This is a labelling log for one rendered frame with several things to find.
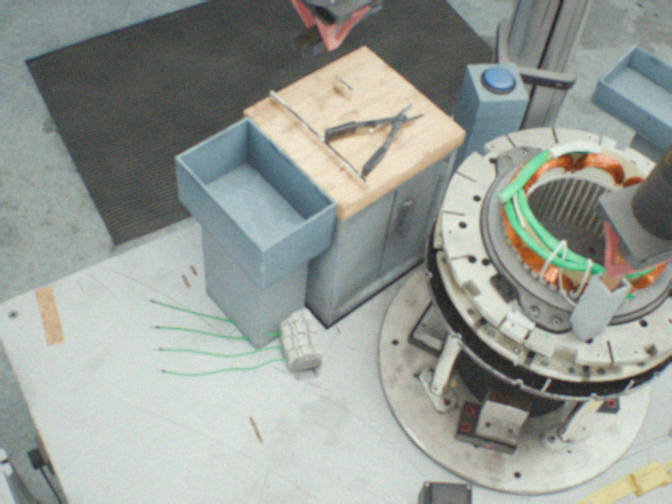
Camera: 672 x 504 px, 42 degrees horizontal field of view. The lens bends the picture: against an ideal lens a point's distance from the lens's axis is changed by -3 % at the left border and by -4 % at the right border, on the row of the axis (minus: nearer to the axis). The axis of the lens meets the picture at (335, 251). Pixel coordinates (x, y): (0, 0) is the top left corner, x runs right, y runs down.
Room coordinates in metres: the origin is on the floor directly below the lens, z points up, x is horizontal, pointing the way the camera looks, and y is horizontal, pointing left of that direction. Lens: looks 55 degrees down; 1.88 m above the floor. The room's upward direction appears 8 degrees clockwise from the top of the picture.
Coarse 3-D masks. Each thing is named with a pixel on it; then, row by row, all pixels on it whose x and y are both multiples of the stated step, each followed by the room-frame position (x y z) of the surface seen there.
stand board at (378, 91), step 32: (352, 64) 0.86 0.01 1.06; (384, 64) 0.87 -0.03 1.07; (288, 96) 0.79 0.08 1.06; (320, 96) 0.79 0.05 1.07; (352, 96) 0.80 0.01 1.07; (384, 96) 0.81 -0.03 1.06; (416, 96) 0.82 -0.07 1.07; (288, 128) 0.73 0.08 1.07; (320, 128) 0.74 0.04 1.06; (416, 128) 0.76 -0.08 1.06; (448, 128) 0.77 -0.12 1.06; (320, 160) 0.69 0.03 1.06; (352, 160) 0.70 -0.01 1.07; (384, 160) 0.70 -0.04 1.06; (416, 160) 0.71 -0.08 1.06; (352, 192) 0.65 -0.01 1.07; (384, 192) 0.67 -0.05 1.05
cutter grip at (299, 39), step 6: (306, 30) 0.77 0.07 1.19; (312, 30) 0.77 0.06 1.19; (318, 30) 0.78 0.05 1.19; (294, 36) 0.76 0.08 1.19; (300, 36) 0.76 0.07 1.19; (306, 36) 0.77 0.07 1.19; (312, 36) 0.77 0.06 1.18; (318, 36) 0.78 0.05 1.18; (294, 42) 0.75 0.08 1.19; (300, 42) 0.76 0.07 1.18; (306, 42) 0.77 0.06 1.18; (294, 48) 0.75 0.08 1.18
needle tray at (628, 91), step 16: (640, 48) 0.98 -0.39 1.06; (624, 64) 0.97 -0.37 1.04; (640, 64) 0.98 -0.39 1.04; (656, 64) 0.96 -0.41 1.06; (608, 80) 0.93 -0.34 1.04; (624, 80) 0.95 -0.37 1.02; (640, 80) 0.96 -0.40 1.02; (656, 80) 0.96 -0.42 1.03; (592, 96) 0.90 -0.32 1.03; (608, 96) 0.89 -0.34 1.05; (624, 96) 0.88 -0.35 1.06; (640, 96) 0.93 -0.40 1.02; (656, 96) 0.93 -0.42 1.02; (608, 112) 0.88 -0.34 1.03; (624, 112) 0.87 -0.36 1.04; (640, 112) 0.86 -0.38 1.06; (656, 112) 0.90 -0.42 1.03; (640, 128) 0.86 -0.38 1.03; (656, 128) 0.85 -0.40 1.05; (640, 144) 0.86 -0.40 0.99; (656, 144) 0.84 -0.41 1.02; (656, 160) 0.85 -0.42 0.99
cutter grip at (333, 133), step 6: (336, 126) 0.72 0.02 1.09; (342, 126) 0.72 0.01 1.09; (348, 126) 0.72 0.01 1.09; (354, 126) 0.73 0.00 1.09; (330, 132) 0.71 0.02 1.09; (336, 132) 0.71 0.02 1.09; (342, 132) 0.72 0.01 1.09; (348, 132) 0.72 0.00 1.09; (354, 132) 0.73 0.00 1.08; (330, 138) 0.71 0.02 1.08; (336, 138) 0.71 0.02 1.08
